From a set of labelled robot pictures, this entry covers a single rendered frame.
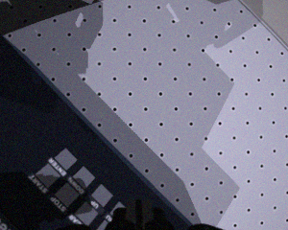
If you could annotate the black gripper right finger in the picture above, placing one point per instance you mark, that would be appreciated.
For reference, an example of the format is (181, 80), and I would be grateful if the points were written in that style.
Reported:
(156, 220)

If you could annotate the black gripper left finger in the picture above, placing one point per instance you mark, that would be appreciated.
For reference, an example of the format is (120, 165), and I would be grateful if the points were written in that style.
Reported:
(119, 221)

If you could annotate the grey perforated base plate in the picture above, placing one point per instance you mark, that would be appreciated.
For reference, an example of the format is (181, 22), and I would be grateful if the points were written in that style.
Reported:
(194, 93)

